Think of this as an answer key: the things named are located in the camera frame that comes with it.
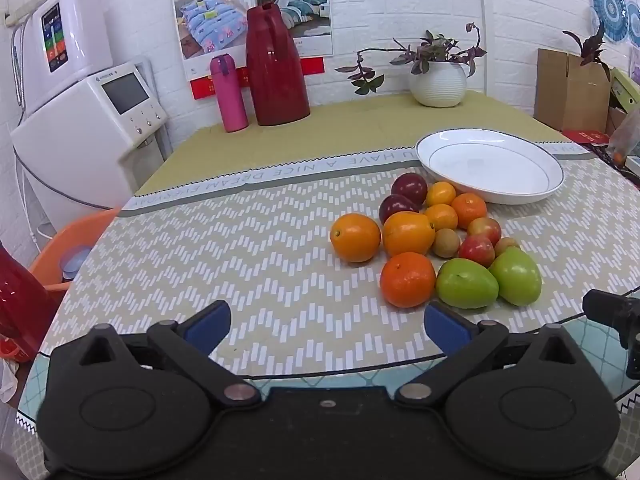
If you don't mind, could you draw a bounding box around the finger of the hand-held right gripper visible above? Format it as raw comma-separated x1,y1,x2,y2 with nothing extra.
582,289,632,332

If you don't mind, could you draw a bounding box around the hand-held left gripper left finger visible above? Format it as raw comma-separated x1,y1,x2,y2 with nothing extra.
74,300,263,408

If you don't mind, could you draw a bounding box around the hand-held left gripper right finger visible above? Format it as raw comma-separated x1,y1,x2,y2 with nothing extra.
395,301,584,407

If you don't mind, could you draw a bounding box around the green mango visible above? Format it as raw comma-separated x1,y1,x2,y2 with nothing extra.
436,259,500,309
488,247,543,307

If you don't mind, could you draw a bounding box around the large deep orange orange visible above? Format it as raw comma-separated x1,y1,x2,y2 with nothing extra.
380,252,437,309

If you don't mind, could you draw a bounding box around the red and yellow apple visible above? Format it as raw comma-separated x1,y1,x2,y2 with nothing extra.
458,234,496,268

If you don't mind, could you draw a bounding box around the brown kiwi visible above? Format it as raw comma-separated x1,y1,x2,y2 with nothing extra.
432,228,461,259

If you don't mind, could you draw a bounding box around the large yellow-orange orange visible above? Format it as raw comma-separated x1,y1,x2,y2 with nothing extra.
330,213,382,263
382,211,436,257

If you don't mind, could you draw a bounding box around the small yellow-orange citrus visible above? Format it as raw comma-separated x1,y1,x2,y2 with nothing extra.
424,204,459,232
425,181,457,208

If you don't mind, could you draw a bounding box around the deep orange tangerine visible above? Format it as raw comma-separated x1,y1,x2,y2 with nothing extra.
451,193,488,230

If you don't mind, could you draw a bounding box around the dark red plum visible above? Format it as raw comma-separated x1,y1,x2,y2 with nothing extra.
379,194,420,225
391,172,429,206

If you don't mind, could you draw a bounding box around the white plate with blue rim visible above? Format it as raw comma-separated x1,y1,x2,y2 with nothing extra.
416,129,565,205

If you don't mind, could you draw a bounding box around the orange plastic chair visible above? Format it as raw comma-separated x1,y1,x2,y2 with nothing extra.
27,208,121,292

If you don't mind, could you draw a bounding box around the clear plastic bag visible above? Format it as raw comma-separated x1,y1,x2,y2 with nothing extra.
606,110,640,167

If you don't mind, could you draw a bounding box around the red packet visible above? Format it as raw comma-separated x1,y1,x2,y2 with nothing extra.
563,130,612,147

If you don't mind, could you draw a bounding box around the red thermos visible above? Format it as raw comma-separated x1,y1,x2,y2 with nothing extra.
0,242,58,361

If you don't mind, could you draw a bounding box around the cardboard box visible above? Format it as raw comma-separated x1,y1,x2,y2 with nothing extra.
534,48,612,133

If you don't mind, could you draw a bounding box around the white appliance with screen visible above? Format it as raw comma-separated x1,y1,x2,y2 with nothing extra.
11,61,169,211

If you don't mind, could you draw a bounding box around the pink bottle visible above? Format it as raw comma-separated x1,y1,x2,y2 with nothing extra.
209,54,249,133

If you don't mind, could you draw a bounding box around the white ribbed flower pot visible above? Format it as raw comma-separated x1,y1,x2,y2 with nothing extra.
409,61,469,108

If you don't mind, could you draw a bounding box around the dark purple plant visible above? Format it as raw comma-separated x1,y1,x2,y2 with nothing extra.
563,20,612,81

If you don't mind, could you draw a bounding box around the red thermos jug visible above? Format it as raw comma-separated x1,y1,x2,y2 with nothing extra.
245,2,312,127

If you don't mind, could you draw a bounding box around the purple trailing plant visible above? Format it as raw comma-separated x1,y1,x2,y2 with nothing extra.
335,22,487,96

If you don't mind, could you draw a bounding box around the medium blue patterned wall plate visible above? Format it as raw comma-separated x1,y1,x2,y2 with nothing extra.
625,2,640,48

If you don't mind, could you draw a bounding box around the large blue patterned wall plate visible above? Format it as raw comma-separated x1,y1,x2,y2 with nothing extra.
590,0,628,43

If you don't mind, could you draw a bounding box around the wall poster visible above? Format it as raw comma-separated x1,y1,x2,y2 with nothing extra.
168,0,335,101

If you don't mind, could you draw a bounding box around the white wall-mounted water purifier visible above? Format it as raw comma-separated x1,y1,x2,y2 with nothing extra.
22,0,114,111

